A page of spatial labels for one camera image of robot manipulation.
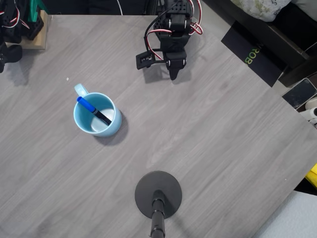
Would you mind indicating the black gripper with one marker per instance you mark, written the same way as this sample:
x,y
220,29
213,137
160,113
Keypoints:
x,y
176,62

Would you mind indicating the light blue ceramic mug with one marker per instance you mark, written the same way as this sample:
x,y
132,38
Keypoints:
x,y
114,124

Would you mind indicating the blue capped black marker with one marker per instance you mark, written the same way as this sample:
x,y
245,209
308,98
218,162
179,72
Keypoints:
x,y
91,109

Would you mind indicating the black box with green letters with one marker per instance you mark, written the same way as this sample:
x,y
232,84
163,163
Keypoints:
x,y
260,62

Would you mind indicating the white patterned pillow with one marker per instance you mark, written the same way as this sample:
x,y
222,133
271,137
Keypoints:
x,y
260,8

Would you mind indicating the black furniture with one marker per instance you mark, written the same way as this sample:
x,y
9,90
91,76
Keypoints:
x,y
284,32

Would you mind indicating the black smartphone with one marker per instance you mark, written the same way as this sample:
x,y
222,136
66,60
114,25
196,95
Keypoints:
x,y
301,93

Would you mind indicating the wooden base board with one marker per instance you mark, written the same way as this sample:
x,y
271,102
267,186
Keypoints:
x,y
40,41

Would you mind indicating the white rounded device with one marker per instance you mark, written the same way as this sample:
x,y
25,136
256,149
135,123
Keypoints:
x,y
312,106

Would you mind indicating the yellow object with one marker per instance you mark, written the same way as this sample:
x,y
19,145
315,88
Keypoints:
x,y
313,174

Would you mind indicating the black gripper camera mount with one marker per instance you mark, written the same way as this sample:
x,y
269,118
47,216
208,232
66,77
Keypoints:
x,y
146,59

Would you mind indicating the black round-base camera stand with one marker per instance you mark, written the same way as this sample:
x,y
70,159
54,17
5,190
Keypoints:
x,y
148,188

